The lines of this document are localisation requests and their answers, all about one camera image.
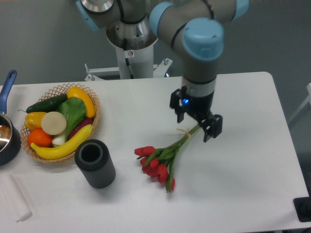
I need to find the long yellow squash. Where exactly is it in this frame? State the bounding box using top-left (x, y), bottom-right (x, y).
top-left (31, 124), bottom-right (93, 160)

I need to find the purple eggplant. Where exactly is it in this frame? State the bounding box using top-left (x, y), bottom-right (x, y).
top-left (68, 118), bottom-right (93, 140)

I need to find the red tulip bouquet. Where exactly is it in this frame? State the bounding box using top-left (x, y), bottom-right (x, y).
top-left (134, 125), bottom-right (200, 193)

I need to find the white chair frame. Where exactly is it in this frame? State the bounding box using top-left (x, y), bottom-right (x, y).
top-left (288, 83), bottom-right (311, 128)

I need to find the white folded cloth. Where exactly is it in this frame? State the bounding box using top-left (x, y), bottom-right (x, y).
top-left (1, 174), bottom-right (32, 222)

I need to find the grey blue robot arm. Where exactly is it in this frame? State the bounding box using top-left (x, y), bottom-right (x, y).
top-left (76, 0), bottom-right (249, 141)

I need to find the dark green cucumber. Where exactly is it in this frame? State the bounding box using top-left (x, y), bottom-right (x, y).
top-left (18, 95), bottom-right (68, 114)

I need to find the yellow bell pepper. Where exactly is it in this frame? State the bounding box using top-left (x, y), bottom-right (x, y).
top-left (24, 112), bottom-right (47, 131)

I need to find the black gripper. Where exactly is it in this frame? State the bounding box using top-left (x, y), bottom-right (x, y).
top-left (170, 85), bottom-right (223, 142)

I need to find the black device at edge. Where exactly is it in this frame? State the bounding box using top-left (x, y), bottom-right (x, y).
top-left (293, 197), bottom-right (311, 222)

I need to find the dark grey ribbed vase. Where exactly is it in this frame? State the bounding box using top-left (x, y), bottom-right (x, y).
top-left (74, 139), bottom-right (116, 189)

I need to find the blue handled saucepan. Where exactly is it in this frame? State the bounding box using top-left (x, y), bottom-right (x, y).
top-left (0, 70), bottom-right (21, 166)

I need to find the yellow squash upper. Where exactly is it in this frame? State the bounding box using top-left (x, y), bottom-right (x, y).
top-left (67, 86), bottom-right (96, 118)

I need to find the beige round disc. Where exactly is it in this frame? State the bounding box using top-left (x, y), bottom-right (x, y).
top-left (41, 112), bottom-right (67, 135)

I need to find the orange fruit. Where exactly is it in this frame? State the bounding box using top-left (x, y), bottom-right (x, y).
top-left (27, 129), bottom-right (52, 148)

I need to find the green leafy cabbage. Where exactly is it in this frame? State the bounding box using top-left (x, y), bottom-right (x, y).
top-left (52, 97), bottom-right (86, 147)

